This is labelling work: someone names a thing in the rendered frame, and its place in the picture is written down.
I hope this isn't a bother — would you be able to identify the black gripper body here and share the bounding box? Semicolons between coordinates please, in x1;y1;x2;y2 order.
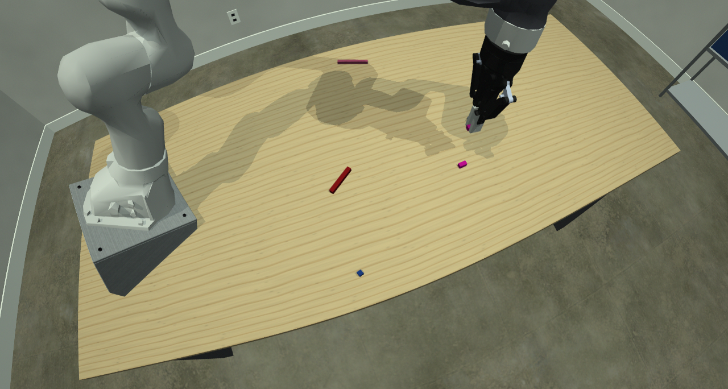
480;35;527;90

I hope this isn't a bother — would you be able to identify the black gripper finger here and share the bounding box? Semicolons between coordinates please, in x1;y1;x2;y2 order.
469;75;517;133
465;53;489;125

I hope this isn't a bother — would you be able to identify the dark red rod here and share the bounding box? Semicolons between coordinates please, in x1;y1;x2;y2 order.
329;167;351;194

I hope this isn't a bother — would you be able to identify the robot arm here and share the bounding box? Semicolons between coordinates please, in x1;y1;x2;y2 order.
57;0;557;231

